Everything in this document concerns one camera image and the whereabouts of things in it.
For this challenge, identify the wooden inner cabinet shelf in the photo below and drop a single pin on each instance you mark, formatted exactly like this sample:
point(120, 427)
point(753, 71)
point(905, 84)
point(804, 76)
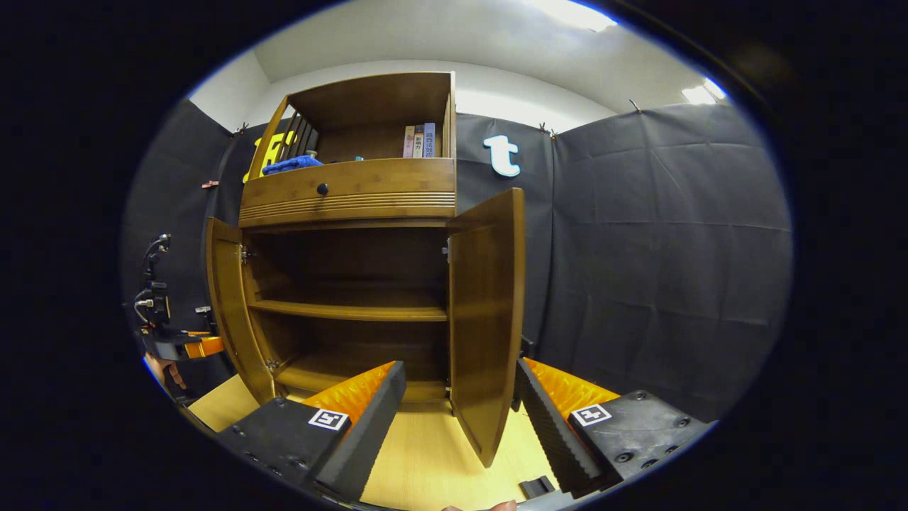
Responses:
point(347, 311)

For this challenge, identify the wooden shoe cabinet door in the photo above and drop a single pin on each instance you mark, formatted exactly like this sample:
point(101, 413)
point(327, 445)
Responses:
point(230, 305)
point(486, 319)

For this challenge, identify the large ceiling light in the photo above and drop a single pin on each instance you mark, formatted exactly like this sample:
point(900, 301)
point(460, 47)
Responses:
point(574, 13)

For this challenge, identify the grey standing book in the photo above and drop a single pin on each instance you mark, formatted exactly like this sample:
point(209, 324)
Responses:
point(418, 142)

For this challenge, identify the metal door hinge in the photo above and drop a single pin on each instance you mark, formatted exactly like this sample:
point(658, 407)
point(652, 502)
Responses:
point(447, 250)
point(245, 254)

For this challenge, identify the wooden shoe cabinet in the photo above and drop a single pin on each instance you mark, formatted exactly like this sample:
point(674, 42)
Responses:
point(347, 206)

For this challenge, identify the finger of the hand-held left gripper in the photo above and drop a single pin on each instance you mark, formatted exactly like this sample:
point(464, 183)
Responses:
point(206, 347)

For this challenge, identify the lilac standing book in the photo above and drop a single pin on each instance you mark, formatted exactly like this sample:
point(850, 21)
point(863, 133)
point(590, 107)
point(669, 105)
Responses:
point(429, 140)

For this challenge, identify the pink standing book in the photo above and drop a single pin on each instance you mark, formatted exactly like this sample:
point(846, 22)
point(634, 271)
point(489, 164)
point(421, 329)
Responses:
point(408, 142)

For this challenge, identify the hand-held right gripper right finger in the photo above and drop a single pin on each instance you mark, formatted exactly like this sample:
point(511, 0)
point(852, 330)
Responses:
point(543, 422)

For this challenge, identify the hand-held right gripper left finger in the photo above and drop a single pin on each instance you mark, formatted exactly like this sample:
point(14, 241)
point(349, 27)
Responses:
point(369, 426)

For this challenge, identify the black backdrop cloth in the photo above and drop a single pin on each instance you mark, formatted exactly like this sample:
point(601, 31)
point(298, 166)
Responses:
point(660, 255)

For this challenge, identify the small ceiling light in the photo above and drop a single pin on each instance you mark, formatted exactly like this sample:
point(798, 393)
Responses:
point(702, 92)

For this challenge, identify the blue knitted cloth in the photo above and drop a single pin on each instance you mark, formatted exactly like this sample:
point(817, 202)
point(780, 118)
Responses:
point(291, 164)

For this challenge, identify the wooden cabinet drawer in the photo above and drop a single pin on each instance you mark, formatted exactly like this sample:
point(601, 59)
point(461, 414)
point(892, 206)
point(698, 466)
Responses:
point(383, 184)

